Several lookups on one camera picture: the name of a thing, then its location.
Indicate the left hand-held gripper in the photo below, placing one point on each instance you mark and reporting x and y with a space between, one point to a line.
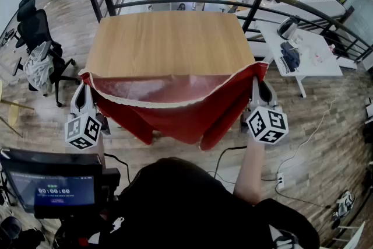
83 129

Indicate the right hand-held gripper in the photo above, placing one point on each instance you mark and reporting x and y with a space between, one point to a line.
266 125

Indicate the red tablecloth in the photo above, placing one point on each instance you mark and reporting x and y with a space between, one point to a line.
175 119

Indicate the person's right forearm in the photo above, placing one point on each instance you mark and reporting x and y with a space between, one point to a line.
250 172

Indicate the person's left forearm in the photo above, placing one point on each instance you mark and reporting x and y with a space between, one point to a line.
100 148

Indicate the black eyeglasses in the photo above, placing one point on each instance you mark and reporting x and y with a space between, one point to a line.
284 65

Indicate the dark blue cloth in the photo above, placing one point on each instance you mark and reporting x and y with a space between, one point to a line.
291 55

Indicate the grey garment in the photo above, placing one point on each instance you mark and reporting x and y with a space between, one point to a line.
38 67

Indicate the white table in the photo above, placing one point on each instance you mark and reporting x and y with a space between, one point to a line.
317 67

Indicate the clear plastic bag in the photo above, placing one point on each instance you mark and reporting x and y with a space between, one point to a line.
316 56

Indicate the yellow wooden stool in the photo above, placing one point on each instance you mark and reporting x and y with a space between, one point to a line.
13 112

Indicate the black monitor screen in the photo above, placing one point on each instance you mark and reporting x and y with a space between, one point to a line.
58 183

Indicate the black office chair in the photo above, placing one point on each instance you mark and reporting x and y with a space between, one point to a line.
35 29

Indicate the white power strip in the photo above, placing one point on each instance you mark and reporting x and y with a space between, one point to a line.
280 180

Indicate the black and white sneakers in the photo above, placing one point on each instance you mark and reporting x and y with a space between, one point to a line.
344 204

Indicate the person's black shirt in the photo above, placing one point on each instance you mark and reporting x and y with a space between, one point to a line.
189 207

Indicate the black bag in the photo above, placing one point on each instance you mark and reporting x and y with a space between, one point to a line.
14 233

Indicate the white rack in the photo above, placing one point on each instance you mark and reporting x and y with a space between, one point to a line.
354 237

